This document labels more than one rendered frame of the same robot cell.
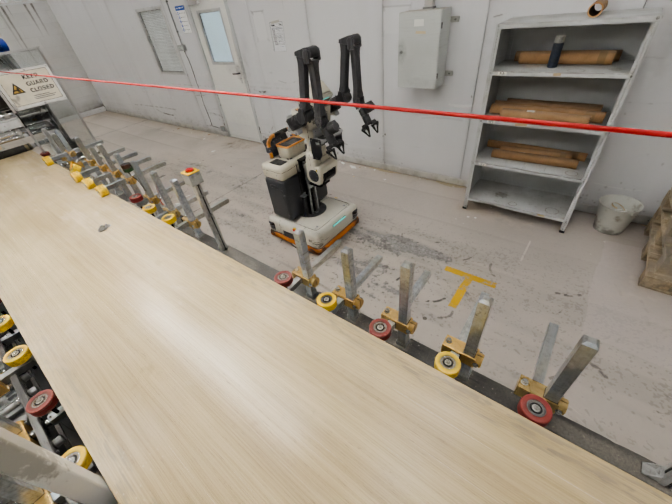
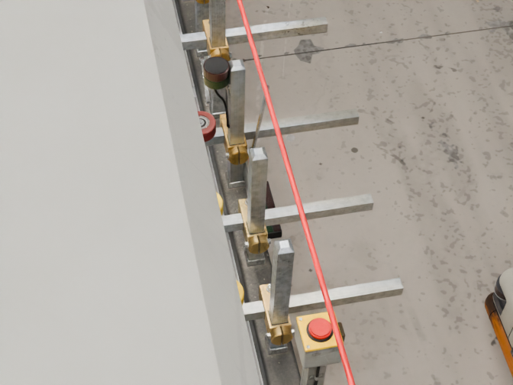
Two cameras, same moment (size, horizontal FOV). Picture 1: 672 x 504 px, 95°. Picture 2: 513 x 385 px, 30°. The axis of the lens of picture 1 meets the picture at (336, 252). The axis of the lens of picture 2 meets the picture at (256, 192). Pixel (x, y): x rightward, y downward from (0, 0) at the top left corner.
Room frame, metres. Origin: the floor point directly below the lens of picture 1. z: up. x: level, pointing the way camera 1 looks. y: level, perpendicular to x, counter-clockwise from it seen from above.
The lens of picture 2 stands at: (0.79, 0.32, 2.69)
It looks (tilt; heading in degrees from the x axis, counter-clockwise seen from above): 52 degrees down; 34
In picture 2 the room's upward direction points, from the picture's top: 2 degrees clockwise
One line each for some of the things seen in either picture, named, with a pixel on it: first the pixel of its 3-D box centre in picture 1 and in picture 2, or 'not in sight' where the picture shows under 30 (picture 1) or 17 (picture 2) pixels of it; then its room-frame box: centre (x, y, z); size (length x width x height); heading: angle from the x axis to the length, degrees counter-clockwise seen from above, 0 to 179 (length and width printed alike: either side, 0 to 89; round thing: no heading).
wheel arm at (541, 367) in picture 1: (540, 371); not in sight; (0.48, -0.62, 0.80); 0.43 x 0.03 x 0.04; 138
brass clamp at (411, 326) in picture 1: (398, 321); not in sight; (0.74, -0.21, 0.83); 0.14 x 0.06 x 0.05; 48
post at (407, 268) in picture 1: (404, 310); not in sight; (0.73, -0.23, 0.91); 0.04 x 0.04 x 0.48; 48
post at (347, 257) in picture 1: (351, 291); not in sight; (0.89, -0.04, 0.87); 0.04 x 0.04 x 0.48; 48
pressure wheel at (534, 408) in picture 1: (530, 415); not in sight; (0.33, -0.49, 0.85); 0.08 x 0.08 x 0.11
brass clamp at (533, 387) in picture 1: (540, 395); not in sight; (0.41, -0.58, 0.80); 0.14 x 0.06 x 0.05; 48
